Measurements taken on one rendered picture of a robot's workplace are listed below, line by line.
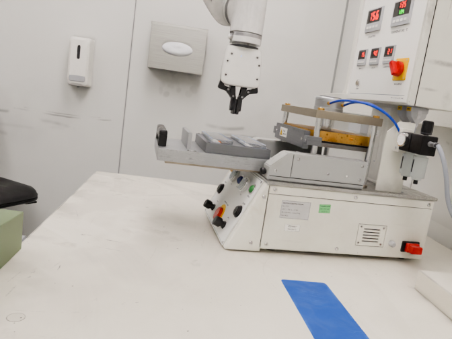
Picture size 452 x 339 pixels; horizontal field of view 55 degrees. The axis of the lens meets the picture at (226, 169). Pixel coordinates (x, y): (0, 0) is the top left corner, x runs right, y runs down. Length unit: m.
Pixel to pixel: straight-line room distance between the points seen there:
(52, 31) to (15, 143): 0.67
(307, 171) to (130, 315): 0.54
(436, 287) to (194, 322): 0.52
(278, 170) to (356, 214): 0.24
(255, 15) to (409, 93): 0.42
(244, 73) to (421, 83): 0.43
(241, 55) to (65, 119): 1.69
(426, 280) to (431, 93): 0.45
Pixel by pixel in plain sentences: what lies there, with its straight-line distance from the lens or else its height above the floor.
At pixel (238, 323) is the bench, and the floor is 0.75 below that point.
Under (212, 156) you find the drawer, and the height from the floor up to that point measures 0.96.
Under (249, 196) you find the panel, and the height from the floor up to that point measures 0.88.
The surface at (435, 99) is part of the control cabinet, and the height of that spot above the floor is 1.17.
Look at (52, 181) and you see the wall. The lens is 2.73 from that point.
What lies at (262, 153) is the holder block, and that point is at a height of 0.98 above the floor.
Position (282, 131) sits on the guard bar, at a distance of 1.24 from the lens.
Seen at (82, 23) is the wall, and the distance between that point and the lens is 2.65.
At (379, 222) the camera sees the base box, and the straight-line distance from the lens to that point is 1.17.
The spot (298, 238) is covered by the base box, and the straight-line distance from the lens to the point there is 1.09.
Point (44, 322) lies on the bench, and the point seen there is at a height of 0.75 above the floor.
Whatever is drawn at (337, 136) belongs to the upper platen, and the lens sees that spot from 1.15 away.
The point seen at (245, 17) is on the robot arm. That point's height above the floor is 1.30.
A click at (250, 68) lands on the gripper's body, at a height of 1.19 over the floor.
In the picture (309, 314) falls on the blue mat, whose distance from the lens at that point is 0.83.
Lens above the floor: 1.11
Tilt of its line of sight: 10 degrees down
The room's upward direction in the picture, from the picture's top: 8 degrees clockwise
